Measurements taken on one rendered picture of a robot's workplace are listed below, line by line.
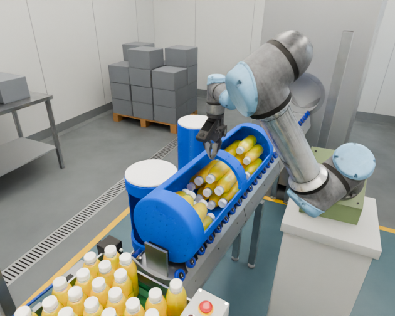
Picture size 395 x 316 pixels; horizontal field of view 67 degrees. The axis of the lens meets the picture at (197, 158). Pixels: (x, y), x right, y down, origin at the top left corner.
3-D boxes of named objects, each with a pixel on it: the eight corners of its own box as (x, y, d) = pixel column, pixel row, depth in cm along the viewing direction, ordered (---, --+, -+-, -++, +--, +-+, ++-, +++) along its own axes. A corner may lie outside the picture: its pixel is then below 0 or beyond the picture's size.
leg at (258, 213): (256, 264, 237) (266, 200, 207) (253, 269, 232) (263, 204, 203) (249, 261, 239) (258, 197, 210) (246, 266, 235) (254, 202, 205)
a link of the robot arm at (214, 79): (212, 78, 111) (204, 73, 118) (210, 106, 116) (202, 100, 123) (231, 77, 114) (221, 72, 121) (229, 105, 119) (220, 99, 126)
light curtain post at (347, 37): (302, 242, 259) (354, 31, 179) (301, 247, 255) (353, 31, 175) (295, 240, 262) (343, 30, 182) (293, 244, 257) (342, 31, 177)
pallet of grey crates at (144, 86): (197, 117, 528) (199, 46, 472) (175, 133, 463) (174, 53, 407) (140, 107, 571) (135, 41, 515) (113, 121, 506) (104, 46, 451)
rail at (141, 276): (192, 305, 99) (192, 300, 98) (191, 307, 99) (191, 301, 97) (105, 258, 117) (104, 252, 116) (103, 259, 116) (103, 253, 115)
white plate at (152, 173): (140, 155, 174) (140, 157, 175) (114, 180, 151) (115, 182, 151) (184, 163, 167) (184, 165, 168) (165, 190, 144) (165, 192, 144)
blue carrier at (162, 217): (265, 174, 179) (280, 133, 164) (188, 276, 113) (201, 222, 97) (224, 155, 190) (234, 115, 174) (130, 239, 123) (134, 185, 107)
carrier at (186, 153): (215, 219, 262) (202, 201, 285) (221, 126, 221) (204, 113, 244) (186, 227, 251) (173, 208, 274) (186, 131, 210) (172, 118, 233)
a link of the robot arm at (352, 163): (375, 173, 96) (389, 160, 84) (342, 199, 96) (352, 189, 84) (346, 147, 101) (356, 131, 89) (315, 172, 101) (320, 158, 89)
